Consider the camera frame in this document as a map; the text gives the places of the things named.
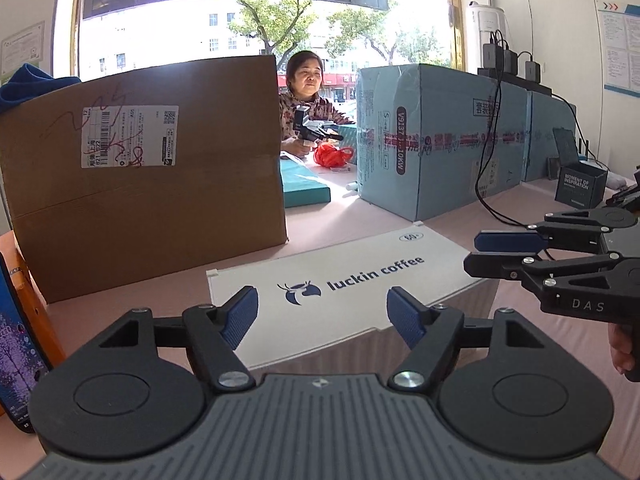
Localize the white ribbed storage box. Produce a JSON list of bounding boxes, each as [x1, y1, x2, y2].
[[207, 222, 498, 377]]

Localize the operator right hand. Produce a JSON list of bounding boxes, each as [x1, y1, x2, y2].
[[608, 324, 636, 375]]

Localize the black small open box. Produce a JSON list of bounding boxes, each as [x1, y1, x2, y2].
[[553, 128, 608, 209]]

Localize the light blue carton box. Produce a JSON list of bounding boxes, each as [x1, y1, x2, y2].
[[356, 64, 576, 221]]

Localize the orange cardboard box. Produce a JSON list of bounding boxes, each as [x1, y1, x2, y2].
[[1, 231, 65, 368]]

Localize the teal flat box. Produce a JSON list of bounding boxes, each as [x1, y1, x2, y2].
[[280, 158, 331, 208]]

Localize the red plastic bag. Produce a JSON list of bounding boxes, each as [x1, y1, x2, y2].
[[314, 142, 355, 169]]

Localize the black power adapters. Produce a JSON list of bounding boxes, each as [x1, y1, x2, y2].
[[478, 42, 541, 84]]

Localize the large brown cardboard box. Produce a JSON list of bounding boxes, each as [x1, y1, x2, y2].
[[1, 55, 286, 302]]

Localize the smartphone with cartoon screen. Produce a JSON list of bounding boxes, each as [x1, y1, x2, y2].
[[0, 258, 52, 434]]

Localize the woman in patterned shirt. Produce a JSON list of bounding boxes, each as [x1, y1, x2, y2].
[[279, 50, 352, 158]]

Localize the blue cloth on box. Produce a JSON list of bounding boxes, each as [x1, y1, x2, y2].
[[0, 63, 81, 113]]

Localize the black cable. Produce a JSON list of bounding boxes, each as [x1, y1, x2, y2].
[[473, 29, 609, 229]]

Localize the wall notice poster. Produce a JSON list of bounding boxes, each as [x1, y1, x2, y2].
[[598, 1, 640, 98]]

